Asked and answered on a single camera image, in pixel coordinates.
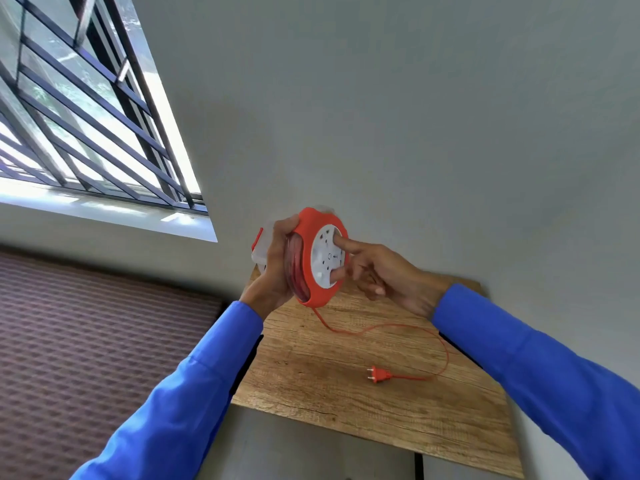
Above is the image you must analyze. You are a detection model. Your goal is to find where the person's right hand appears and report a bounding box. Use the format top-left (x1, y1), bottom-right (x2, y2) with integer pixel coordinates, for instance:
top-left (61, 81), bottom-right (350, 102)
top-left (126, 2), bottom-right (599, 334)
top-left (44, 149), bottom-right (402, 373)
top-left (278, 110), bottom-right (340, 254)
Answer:
top-left (330, 234), bottom-right (455, 320)

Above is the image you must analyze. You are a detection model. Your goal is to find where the dark metal window grille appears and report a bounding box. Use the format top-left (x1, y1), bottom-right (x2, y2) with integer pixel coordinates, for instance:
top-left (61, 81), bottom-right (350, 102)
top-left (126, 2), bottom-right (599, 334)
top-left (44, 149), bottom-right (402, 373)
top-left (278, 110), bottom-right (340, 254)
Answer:
top-left (0, 0), bottom-right (209, 215)

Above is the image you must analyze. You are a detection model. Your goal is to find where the brown patterned mat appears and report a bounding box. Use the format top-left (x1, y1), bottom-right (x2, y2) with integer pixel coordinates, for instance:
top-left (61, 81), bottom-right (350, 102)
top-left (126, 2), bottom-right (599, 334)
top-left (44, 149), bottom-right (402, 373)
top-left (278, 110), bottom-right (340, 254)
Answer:
top-left (0, 249), bottom-right (227, 480)

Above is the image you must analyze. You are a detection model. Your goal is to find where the orange power cord with plug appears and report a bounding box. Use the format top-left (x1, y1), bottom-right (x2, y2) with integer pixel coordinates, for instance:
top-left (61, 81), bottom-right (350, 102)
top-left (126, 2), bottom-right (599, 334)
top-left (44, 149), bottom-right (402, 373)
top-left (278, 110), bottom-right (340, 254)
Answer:
top-left (311, 306), bottom-right (451, 385)

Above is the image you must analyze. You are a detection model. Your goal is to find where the white window sill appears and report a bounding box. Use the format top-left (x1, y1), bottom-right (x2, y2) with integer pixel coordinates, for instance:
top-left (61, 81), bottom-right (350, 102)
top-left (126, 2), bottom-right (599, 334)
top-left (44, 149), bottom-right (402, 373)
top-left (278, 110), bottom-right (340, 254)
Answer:
top-left (0, 177), bottom-right (219, 243)

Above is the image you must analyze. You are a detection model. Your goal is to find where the person's left hand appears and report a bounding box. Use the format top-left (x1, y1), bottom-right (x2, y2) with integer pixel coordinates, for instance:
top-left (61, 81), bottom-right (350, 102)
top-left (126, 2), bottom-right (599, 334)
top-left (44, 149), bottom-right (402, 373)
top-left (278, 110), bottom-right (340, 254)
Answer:
top-left (239, 215), bottom-right (301, 321)

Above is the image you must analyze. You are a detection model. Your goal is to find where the person's right forearm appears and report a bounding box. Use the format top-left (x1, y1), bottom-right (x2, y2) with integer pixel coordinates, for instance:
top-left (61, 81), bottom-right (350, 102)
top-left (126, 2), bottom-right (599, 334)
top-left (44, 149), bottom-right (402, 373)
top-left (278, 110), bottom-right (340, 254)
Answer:
top-left (431, 283), bottom-right (640, 480)

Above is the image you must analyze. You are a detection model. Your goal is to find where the orange extension cord reel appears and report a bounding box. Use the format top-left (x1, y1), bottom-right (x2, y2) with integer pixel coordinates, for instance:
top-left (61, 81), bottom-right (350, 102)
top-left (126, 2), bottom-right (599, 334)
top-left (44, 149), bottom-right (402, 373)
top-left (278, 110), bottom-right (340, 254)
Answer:
top-left (283, 207), bottom-right (350, 309)

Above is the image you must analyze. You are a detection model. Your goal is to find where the person's left forearm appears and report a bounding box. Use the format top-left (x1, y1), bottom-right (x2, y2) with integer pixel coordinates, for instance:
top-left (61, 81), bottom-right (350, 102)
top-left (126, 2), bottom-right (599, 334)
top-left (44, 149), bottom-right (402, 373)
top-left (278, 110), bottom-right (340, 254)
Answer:
top-left (70, 300), bottom-right (265, 480)

